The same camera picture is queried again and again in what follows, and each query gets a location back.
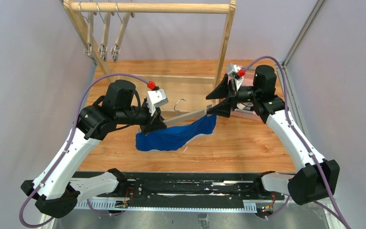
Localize wooden hanger with blue underwear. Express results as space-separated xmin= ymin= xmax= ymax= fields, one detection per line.
xmin=162 ymin=98 xmax=213 ymax=127

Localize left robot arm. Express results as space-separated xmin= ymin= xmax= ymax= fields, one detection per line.
xmin=21 ymin=80 xmax=168 ymax=219

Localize aluminium frame rail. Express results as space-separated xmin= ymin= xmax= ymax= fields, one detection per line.
xmin=280 ymin=0 xmax=350 ymax=229

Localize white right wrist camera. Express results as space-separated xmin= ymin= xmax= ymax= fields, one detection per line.
xmin=226 ymin=63 xmax=246 ymax=91

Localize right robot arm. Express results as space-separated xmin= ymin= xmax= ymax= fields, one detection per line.
xmin=206 ymin=64 xmax=340 ymax=205

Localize pink plastic basket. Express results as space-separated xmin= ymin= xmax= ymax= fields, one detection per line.
xmin=231 ymin=68 xmax=260 ymax=120

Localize empty wooden clip hanger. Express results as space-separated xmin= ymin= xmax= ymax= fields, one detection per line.
xmin=78 ymin=2 xmax=96 ymax=61

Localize grey underwear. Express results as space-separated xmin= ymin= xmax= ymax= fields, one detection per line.
xmin=237 ymin=103 xmax=253 ymax=111

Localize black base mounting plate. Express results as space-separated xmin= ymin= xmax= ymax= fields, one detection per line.
xmin=79 ymin=172 xmax=287 ymax=213

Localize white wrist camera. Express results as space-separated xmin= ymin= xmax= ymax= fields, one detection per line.
xmin=226 ymin=63 xmax=246 ymax=91
xmin=146 ymin=89 xmax=169 ymax=116

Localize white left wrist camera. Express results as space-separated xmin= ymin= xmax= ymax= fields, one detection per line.
xmin=146 ymin=89 xmax=169 ymax=116

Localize wooden clip hanger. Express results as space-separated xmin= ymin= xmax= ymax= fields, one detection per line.
xmin=96 ymin=2 xmax=114 ymax=62
xmin=78 ymin=2 xmax=96 ymax=61

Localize blue underwear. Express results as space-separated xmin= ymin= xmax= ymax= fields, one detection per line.
xmin=135 ymin=115 xmax=217 ymax=152

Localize wooden clothes rack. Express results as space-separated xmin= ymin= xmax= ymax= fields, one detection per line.
xmin=63 ymin=0 xmax=237 ymax=119

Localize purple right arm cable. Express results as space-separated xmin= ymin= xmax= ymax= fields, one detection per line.
xmin=238 ymin=56 xmax=353 ymax=229

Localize wooden hanger with grey underwear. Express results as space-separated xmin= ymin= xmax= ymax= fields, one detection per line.
xmin=111 ymin=3 xmax=135 ymax=62

